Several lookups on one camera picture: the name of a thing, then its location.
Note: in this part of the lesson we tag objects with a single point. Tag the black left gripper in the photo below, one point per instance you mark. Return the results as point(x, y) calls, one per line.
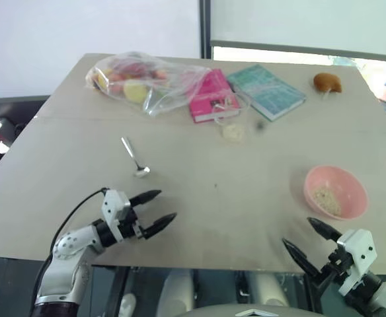
point(134, 228)

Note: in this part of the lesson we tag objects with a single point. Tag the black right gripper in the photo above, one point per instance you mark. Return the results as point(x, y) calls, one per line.
point(332, 269)

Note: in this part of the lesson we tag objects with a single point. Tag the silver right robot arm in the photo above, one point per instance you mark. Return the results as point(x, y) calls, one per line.
point(383, 295)

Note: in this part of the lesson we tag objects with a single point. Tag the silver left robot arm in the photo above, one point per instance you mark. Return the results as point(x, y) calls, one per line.
point(68, 246)

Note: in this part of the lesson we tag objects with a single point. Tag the silver metal spoon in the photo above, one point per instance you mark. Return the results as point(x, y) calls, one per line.
point(136, 162)

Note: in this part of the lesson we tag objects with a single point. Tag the grey rounded robot leg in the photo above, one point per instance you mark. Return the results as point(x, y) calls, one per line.
point(174, 292)
point(267, 290)

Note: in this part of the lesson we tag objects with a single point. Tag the pink bowl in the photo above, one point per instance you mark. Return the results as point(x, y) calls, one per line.
point(351, 190)

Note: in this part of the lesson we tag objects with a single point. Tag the grey robot torso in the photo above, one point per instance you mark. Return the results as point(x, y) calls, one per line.
point(249, 312)

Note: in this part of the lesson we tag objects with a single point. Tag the yellow apple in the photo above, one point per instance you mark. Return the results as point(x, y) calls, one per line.
point(135, 91)

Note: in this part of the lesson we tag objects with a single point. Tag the clear plastic fruit bag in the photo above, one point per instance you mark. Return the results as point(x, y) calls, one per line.
point(166, 82)

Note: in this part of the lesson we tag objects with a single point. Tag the pink book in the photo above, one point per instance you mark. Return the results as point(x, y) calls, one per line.
point(213, 95)

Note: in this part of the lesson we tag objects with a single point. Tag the yellow fruit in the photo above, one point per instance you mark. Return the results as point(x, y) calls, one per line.
point(101, 80)

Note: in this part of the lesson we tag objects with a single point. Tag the teal book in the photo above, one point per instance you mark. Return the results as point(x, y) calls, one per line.
point(265, 90)

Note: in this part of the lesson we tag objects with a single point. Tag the brown round bread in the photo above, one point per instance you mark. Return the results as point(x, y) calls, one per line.
point(326, 82)

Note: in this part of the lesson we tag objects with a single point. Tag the white roller blind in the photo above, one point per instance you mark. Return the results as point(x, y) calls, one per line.
point(308, 23)

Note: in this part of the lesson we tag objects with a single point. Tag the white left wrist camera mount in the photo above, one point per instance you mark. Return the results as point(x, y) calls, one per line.
point(112, 206)

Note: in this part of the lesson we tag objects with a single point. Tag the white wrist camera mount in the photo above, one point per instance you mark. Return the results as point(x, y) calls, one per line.
point(112, 206)
point(358, 254)

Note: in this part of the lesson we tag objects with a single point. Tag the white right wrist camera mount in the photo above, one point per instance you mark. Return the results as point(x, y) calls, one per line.
point(358, 254)

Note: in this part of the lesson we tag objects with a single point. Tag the dark window post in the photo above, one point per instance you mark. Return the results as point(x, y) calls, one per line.
point(205, 29)

